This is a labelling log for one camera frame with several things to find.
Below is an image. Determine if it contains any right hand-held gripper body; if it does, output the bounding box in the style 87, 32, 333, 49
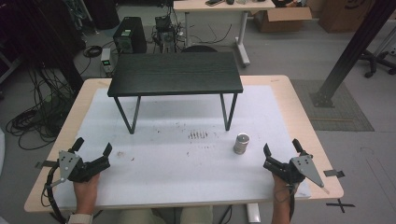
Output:
262, 154, 326, 189

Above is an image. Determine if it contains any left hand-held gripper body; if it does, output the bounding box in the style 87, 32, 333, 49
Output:
46, 150, 112, 189

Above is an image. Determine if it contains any silver metal cylinder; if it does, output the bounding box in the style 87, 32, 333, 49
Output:
233, 133, 251, 156

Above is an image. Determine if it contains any person's right hand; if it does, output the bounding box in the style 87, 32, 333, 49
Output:
272, 173, 296, 203

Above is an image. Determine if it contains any person's left hand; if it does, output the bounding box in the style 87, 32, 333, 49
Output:
72, 173, 101, 216

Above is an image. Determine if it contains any black tape strip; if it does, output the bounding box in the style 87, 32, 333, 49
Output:
322, 169, 346, 179
35, 160, 60, 170

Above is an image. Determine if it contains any light wooden table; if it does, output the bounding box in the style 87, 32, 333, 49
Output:
23, 74, 345, 214

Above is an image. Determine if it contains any white wristband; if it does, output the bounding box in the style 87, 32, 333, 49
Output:
65, 212, 94, 224

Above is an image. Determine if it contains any white table leg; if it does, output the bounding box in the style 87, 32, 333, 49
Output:
247, 203, 262, 224

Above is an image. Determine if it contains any grey floor mat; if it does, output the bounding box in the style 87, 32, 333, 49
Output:
290, 78, 375, 133

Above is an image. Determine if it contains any black tape cross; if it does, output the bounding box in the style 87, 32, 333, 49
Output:
325, 198, 356, 215

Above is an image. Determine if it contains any white table mat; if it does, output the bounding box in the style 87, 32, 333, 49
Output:
53, 84, 313, 210

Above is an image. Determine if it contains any white power supply unit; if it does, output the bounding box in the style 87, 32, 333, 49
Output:
100, 48, 114, 77

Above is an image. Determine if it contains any small black wooden table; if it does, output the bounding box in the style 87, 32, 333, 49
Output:
106, 50, 245, 135

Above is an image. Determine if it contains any black office chair base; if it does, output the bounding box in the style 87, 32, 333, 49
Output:
358, 46, 396, 79

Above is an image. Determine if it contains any black computer tower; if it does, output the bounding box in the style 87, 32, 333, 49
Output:
112, 16, 148, 55

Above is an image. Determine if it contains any black round chair seat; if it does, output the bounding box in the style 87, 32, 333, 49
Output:
180, 45, 219, 53

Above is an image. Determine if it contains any open cardboard box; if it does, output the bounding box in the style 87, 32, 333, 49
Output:
252, 6, 313, 34

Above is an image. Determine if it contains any large closed cardboard box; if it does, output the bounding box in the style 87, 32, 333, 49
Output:
317, 0, 375, 34

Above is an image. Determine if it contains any white-legged wooden desk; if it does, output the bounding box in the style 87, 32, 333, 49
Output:
173, 0, 276, 68

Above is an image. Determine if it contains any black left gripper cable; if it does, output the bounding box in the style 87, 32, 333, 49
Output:
41, 161, 68, 224

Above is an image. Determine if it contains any bundle of black floor cables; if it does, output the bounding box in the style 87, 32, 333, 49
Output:
5, 66, 78, 151

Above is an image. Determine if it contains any coiled black cable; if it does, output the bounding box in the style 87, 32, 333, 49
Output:
82, 45, 104, 59

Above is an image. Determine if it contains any black metal frame post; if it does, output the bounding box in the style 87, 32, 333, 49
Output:
308, 0, 396, 109

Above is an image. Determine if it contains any black electronic device with wires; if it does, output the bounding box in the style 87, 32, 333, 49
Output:
151, 14, 179, 54

